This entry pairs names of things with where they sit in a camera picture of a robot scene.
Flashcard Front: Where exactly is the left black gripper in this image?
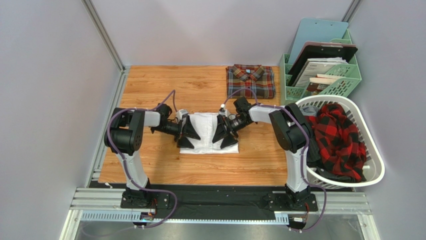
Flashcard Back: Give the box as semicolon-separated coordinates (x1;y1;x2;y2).
152;115;200;149

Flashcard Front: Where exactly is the white long sleeve shirt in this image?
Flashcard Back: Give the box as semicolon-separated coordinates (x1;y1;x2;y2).
179;112;239;155

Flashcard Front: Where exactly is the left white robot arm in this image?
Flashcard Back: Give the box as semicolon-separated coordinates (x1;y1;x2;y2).
104;103;201;203

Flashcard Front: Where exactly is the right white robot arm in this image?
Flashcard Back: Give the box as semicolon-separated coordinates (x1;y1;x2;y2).
212;97;313;203

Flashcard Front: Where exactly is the folded plaid shirt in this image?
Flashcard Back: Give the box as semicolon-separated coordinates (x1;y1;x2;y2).
225;64;276;99

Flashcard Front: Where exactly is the dark red book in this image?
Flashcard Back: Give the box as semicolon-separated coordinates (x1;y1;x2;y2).
303;74;343;97

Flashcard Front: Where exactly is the red black plaid shirt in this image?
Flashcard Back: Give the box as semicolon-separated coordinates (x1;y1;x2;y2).
305;103;367;184

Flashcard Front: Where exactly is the white booklet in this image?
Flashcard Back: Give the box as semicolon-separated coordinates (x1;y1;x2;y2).
291;57;348;88

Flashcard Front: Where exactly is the blue clipboard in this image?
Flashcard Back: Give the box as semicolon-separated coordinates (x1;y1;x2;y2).
287;17;349;64

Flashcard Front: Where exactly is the black clipboard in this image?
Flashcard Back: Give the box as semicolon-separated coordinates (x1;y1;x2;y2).
288;41;358;87

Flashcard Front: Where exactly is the white laundry basket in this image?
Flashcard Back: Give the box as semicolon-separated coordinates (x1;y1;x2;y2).
295;94;385;190

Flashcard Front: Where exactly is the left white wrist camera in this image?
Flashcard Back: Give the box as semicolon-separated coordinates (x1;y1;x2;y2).
176;109;189;122

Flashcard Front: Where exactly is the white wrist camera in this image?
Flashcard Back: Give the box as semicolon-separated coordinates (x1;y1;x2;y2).
218;103;231;118
176;109;189;122

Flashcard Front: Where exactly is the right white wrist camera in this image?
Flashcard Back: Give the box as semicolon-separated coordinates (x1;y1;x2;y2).
218;103;231;118

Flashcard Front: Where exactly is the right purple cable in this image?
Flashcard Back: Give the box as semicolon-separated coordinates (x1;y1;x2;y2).
222;87;329;233

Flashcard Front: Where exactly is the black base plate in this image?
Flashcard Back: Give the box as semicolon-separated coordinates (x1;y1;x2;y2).
88;180;319;221

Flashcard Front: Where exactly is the aluminium frame rail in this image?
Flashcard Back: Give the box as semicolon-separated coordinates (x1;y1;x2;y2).
59;66;382;240

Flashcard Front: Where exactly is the white slotted cable duct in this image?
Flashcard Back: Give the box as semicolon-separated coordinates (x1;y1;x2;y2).
79;210;290;226

